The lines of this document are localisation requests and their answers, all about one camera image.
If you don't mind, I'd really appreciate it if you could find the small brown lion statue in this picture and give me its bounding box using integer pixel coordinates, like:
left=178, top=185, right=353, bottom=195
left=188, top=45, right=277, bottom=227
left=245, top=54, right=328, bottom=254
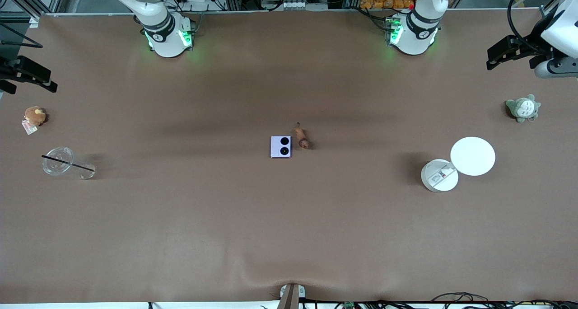
left=294, top=122, right=312, bottom=150

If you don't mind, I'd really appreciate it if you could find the lavender flip phone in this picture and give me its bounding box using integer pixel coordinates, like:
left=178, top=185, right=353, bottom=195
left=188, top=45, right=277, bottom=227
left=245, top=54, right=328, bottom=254
left=270, top=136, right=293, bottom=159

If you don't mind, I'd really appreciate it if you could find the brown plush toy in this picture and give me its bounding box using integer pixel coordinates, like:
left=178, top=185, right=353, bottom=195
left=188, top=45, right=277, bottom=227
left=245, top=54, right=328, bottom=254
left=24, top=106, right=47, bottom=127

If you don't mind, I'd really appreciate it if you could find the grey totoro plush toy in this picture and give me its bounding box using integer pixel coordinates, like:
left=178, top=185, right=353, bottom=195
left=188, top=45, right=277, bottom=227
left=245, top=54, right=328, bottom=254
left=505, top=94, right=541, bottom=123

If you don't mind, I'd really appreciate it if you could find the clear plastic cup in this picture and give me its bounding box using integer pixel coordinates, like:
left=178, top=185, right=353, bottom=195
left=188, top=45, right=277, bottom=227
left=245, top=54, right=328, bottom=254
left=42, top=146, right=97, bottom=180

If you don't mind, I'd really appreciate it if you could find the black drinking straw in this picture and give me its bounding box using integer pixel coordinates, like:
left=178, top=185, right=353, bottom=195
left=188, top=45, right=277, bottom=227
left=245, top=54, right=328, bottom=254
left=41, top=154, right=96, bottom=171

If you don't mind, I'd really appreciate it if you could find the white round lid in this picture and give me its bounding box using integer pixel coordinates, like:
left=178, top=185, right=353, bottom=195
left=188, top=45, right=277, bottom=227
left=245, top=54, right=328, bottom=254
left=450, top=137, right=496, bottom=177

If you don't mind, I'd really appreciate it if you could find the white round container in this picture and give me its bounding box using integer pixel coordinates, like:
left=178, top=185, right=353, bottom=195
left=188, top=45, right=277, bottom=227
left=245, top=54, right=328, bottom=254
left=421, top=159, right=459, bottom=193

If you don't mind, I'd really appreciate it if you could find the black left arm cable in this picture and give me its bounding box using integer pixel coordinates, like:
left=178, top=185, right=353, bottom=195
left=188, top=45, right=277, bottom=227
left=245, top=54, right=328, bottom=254
left=507, top=0, right=544, bottom=55

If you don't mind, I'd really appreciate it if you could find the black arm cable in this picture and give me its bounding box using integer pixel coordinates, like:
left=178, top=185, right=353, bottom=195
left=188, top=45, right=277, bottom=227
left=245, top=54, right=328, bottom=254
left=0, top=22, right=44, bottom=48
left=507, top=0, right=544, bottom=55

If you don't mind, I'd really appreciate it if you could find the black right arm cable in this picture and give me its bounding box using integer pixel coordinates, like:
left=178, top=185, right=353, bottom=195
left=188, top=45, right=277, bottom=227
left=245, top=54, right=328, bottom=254
left=0, top=22, right=44, bottom=48

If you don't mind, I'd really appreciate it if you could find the aluminium frame post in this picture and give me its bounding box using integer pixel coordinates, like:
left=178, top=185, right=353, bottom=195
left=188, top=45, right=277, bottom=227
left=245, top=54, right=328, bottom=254
left=7, top=0, right=42, bottom=28

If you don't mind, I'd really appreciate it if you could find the camera mounting post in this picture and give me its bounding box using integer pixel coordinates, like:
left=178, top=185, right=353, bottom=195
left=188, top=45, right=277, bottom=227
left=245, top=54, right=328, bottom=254
left=277, top=283, right=306, bottom=309

